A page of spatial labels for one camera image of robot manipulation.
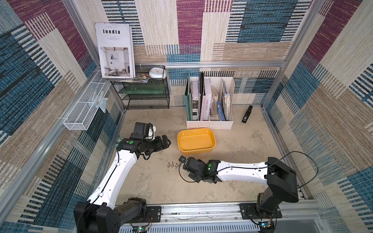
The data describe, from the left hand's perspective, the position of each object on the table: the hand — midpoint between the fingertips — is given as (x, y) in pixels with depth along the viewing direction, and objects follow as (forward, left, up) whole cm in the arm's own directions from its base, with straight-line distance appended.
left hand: (164, 143), depth 79 cm
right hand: (-8, -15, -12) cm, 21 cm away
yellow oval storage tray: (+12, -18, -17) cm, 28 cm away
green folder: (+24, -13, +11) cm, 30 cm away
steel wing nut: (-4, -1, -18) cm, 18 cm away
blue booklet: (+29, -36, -6) cm, 46 cm away
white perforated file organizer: (+38, -37, +7) cm, 53 cm away
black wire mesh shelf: (+34, +15, +8) cm, 38 cm away
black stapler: (+34, -58, -15) cm, 69 cm away
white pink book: (+30, -26, -3) cm, 39 cm away
